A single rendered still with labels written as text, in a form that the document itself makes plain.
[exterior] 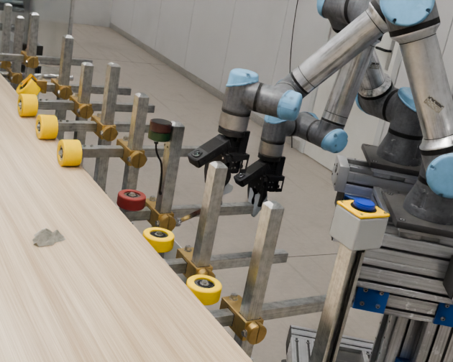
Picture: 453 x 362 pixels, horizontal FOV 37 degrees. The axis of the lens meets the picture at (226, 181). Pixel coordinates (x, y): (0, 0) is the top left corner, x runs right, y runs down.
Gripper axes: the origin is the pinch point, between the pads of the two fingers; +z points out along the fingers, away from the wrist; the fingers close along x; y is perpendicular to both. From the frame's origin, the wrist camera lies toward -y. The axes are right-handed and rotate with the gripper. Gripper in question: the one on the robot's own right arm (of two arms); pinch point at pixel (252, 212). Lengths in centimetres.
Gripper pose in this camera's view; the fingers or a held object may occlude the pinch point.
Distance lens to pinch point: 216.7
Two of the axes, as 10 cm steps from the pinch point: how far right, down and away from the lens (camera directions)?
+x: -4.8, -3.8, 7.9
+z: -1.8, 9.3, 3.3
